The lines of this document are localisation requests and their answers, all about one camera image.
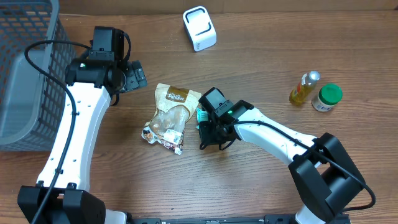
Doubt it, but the white barcode scanner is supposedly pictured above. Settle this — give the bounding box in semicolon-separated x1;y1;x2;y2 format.
182;6;217;52

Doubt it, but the dark grey plastic basket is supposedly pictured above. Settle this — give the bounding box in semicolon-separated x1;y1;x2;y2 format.
1;0;76;151

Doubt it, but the green lid jar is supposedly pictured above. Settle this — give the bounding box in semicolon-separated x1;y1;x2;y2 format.
312;83;343;112

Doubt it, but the yellow dish soap bottle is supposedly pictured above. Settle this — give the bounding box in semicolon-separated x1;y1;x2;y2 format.
289;71;321;106

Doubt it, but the teal snack packet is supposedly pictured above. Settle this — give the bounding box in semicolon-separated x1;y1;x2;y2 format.
197;108;208;129

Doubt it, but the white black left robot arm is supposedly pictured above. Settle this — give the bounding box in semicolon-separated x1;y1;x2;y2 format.
17;26;147;223

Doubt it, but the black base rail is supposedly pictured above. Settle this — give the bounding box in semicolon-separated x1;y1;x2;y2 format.
127;214;297;224

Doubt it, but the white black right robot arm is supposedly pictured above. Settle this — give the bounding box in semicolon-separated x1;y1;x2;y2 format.
198;88;366;223

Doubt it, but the brown snack pouch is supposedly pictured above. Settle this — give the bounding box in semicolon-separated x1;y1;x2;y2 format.
141;83;201;155

